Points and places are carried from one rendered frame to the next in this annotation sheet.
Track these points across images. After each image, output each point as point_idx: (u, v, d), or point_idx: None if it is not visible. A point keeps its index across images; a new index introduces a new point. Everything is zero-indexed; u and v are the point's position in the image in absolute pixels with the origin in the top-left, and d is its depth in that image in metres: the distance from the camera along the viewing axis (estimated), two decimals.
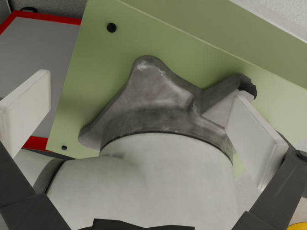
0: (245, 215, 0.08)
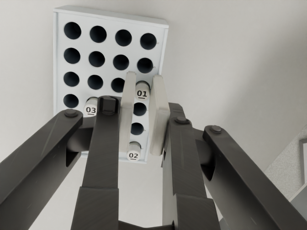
0: (179, 199, 0.09)
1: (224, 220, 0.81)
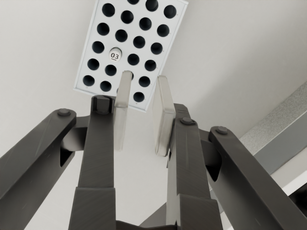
0: (182, 199, 0.09)
1: None
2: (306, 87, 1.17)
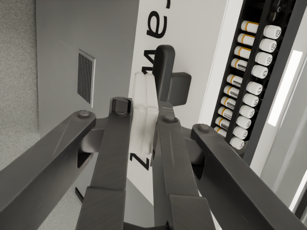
0: (172, 199, 0.09)
1: None
2: (32, 111, 1.11)
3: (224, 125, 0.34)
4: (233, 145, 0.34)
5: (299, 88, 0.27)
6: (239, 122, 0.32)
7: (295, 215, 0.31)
